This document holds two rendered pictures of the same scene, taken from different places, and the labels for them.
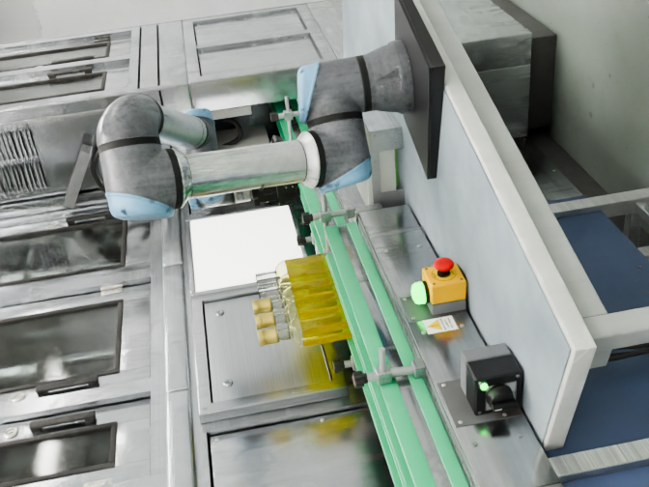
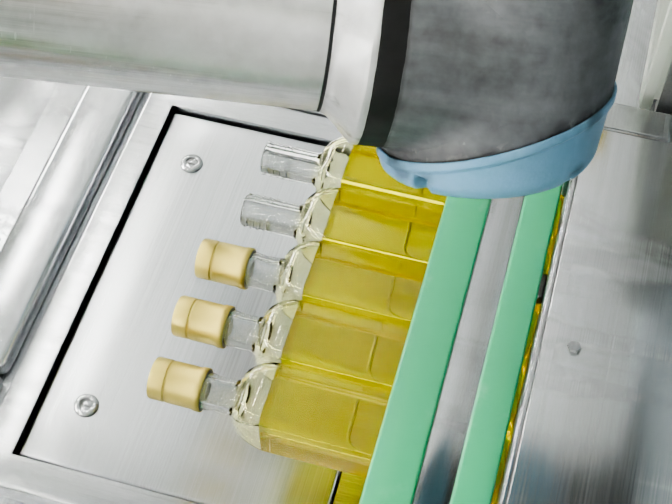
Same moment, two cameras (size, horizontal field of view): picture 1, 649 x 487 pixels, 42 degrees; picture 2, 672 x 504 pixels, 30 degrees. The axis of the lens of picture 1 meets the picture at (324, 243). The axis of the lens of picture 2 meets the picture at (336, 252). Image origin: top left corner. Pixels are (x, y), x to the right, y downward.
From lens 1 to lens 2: 116 cm
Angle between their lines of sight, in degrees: 29
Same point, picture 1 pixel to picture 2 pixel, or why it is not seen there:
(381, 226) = (622, 224)
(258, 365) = not seen: hidden behind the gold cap
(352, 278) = (421, 398)
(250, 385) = (131, 439)
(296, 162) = (285, 61)
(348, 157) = (497, 104)
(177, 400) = not seen: outside the picture
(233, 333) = (184, 246)
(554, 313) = not seen: outside the picture
